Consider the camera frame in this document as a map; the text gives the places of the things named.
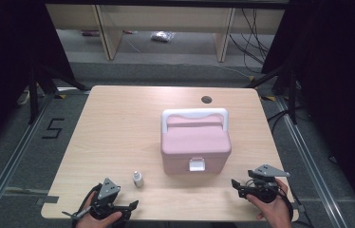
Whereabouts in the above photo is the metal floor rail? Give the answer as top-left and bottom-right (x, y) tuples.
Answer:
(0, 94), (55, 228)
(274, 94), (349, 228)

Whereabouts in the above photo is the right hand-held gripper black cable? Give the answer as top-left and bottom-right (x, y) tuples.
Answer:
(273, 181), (295, 222)

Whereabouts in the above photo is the left hand-held gripper black cable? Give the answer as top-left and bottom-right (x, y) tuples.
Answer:
(61, 183), (103, 228)

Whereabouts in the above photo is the bundle of black hanging cables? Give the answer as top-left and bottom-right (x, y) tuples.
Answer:
(229, 8), (270, 69)

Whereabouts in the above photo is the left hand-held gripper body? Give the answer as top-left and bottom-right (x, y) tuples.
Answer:
(88, 178), (126, 220)

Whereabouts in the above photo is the clear plastic bag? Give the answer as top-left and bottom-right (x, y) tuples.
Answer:
(150, 30), (176, 43)

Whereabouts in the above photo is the pink storage box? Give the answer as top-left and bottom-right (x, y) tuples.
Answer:
(160, 107), (233, 175)

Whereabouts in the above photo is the hand-held gripper black cable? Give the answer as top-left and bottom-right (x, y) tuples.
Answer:
(273, 181), (295, 222)
(61, 183), (103, 228)

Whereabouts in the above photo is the person's right hand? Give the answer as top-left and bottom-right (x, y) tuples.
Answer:
(246, 178), (293, 228)

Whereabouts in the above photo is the black metal stand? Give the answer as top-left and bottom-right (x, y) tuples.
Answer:
(28, 63), (91, 124)
(245, 63), (298, 125)

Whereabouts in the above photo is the white cable coil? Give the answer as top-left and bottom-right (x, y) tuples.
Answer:
(16, 89), (31, 106)

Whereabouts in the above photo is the small white bottle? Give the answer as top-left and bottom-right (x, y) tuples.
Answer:
(132, 170), (144, 188)

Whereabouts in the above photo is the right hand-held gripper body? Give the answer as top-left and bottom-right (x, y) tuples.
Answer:
(246, 163), (291, 203)

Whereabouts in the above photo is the person's left hand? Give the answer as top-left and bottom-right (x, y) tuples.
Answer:
(75, 202), (123, 228)

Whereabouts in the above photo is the black curtain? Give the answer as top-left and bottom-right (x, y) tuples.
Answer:
(0, 0), (75, 160)
(262, 0), (355, 228)

